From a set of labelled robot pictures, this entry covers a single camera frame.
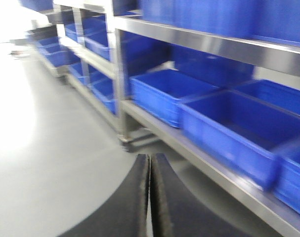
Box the blue bin shelf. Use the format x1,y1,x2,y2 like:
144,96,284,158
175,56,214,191
180,90,300,190
129,69,219,128

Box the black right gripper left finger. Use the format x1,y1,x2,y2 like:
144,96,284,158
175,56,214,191
61,154,150,237

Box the background steel shelf rack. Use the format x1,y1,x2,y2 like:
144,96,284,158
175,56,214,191
34,0,300,237

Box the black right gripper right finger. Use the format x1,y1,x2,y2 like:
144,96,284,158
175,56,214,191
150,153,284,237

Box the blue bin nearest shelf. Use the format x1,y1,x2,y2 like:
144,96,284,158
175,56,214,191
180,90,300,190

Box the blue bin middle shelf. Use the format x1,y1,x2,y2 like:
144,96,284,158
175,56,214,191
129,69,219,128

